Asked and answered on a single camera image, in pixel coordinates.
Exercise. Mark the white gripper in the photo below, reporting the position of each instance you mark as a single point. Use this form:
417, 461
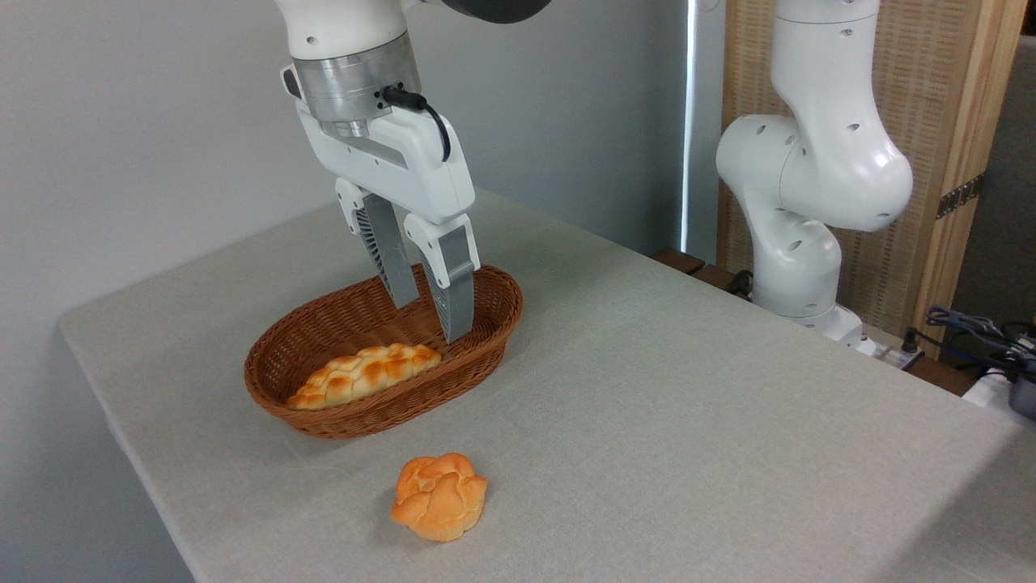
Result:
421, 174

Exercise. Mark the round knotted bread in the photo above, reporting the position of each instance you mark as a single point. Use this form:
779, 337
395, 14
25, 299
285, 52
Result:
441, 498

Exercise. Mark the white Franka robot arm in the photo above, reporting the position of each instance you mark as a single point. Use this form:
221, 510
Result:
817, 178

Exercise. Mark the brown wicker basket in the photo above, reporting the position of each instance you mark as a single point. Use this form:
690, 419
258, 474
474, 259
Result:
340, 324

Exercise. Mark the long braided bread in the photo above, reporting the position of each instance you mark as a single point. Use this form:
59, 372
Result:
364, 374

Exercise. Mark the brown wooden bench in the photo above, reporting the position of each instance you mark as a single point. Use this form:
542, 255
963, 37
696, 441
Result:
684, 261

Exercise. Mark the metal screen hinge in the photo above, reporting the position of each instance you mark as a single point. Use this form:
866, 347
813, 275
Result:
961, 196

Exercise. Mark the wooden rattan folding screen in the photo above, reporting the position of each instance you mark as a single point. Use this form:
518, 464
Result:
939, 97

